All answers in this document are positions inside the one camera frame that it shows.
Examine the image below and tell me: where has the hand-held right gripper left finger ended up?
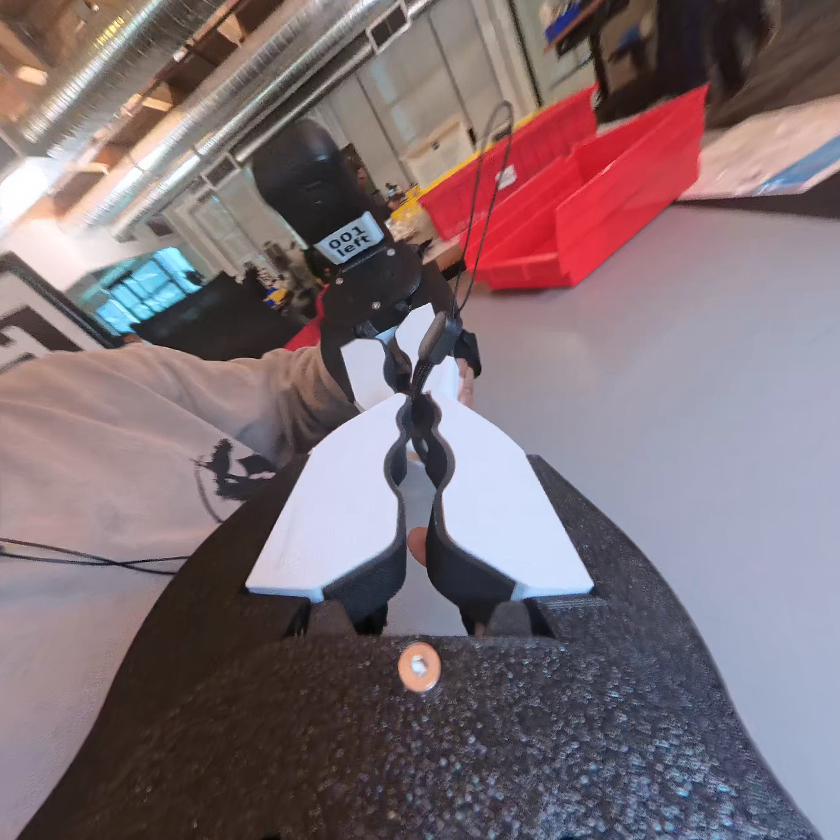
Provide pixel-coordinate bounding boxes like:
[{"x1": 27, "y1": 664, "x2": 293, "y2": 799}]
[{"x1": 246, "y1": 392, "x2": 411, "y2": 624}]

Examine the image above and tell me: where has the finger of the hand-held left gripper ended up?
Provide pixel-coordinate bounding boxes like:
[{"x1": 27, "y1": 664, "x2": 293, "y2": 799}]
[
  {"x1": 340, "y1": 336, "x2": 400, "y2": 414},
  {"x1": 394, "y1": 303, "x2": 462, "y2": 401}
]

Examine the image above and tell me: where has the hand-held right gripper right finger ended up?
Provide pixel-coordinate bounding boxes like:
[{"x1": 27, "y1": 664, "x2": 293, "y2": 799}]
[{"x1": 422, "y1": 390, "x2": 597, "y2": 636}]

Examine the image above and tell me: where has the black wrist strap lanyard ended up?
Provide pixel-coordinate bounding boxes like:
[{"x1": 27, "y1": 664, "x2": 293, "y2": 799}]
[{"x1": 394, "y1": 101, "x2": 516, "y2": 460}]

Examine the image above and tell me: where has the person's left forearm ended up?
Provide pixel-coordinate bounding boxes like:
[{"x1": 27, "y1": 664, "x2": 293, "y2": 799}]
[{"x1": 0, "y1": 343, "x2": 361, "y2": 473}]

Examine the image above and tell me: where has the red plastic bin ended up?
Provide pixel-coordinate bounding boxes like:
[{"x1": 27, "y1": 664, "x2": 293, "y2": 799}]
[
  {"x1": 420, "y1": 85, "x2": 599, "y2": 242},
  {"x1": 472, "y1": 84, "x2": 710, "y2": 291}
]

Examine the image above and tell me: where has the person's torso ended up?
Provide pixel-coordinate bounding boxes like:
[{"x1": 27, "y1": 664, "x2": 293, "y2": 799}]
[{"x1": 0, "y1": 420, "x2": 312, "y2": 840}]

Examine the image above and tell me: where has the black white marker board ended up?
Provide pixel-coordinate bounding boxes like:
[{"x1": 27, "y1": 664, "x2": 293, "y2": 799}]
[{"x1": 0, "y1": 252, "x2": 126, "y2": 376}]

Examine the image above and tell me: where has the paper sheet blue print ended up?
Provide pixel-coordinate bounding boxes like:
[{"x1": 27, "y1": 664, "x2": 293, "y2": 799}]
[{"x1": 679, "y1": 98, "x2": 840, "y2": 198}]

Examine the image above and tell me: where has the silver ventilation duct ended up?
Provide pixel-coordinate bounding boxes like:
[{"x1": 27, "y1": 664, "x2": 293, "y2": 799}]
[
  {"x1": 85, "y1": 0, "x2": 421, "y2": 231},
  {"x1": 20, "y1": 0, "x2": 217, "y2": 142}
]

